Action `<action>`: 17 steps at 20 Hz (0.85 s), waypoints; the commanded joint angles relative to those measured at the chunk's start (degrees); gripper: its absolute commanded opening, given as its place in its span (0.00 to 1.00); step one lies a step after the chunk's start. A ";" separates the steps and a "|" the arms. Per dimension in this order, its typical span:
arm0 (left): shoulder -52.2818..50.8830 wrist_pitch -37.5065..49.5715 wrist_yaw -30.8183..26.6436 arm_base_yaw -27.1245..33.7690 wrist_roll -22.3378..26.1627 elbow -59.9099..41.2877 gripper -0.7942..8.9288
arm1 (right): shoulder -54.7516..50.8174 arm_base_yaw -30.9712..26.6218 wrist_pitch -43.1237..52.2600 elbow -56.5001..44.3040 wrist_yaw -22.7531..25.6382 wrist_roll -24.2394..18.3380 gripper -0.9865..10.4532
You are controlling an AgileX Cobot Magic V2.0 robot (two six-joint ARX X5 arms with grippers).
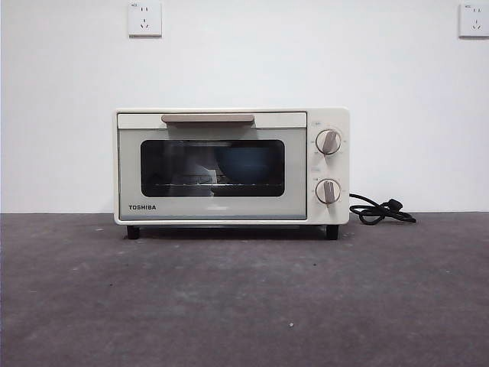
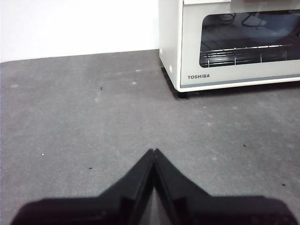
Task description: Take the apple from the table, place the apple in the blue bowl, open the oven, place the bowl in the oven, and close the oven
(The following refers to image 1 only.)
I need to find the blue bowl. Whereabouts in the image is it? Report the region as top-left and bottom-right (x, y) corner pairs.
(212, 146), (274, 183)

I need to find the white glass oven door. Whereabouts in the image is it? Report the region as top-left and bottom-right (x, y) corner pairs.
(116, 111), (309, 222)

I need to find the beige oven knob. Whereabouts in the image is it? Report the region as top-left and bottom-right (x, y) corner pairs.
(316, 128), (343, 156)
(314, 177), (342, 205)

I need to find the white toaster oven body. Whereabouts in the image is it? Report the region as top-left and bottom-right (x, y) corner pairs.
(113, 106), (351, 242)

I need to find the metal wire oven rack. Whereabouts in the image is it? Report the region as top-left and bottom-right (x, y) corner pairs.
(150, 181), (286, 190)

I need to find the black oven power cable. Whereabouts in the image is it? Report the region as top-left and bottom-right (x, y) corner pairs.
(348, 192), (418, 227)

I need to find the white wall socket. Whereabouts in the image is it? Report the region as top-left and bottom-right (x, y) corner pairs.
(127, 1), (163, 39)
(458, 3), (489, 39)

